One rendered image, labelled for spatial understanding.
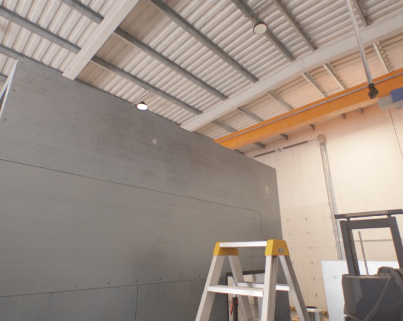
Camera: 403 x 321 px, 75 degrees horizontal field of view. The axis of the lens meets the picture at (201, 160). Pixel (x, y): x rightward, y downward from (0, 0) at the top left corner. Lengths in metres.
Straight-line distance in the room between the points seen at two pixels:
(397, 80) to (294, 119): 3.04
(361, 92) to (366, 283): 7.47
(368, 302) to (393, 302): 0.16
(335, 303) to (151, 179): 7.01
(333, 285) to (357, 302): 5.62
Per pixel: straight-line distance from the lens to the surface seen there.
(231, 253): 1.60
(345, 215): 3.48
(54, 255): 1.48
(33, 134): 1.54
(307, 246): 13.01
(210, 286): 1.44
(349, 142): 13.17
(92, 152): 1.61
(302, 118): 9.76
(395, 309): 2.60
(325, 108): 9.57
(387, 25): 8.84
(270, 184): 3.00
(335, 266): 8.09
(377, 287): 2.56
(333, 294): 8.19
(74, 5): 7.94
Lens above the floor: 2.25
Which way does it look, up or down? 20 degrees up
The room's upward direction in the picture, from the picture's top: straight up
